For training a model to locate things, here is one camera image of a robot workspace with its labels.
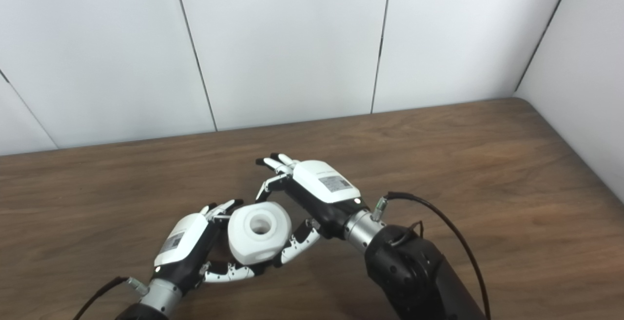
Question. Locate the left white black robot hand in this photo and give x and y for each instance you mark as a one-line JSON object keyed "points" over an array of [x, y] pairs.
{"points": [[187, 249]]}

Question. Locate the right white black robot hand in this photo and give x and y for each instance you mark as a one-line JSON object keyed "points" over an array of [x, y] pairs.
{"points": [[321, 188]]}

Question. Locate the round white piece with holes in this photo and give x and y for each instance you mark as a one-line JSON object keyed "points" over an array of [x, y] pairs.
{"points": [[258, 232]]}

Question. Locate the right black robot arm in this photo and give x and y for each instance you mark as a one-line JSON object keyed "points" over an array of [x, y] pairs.
{"points": [[414, 271]]}

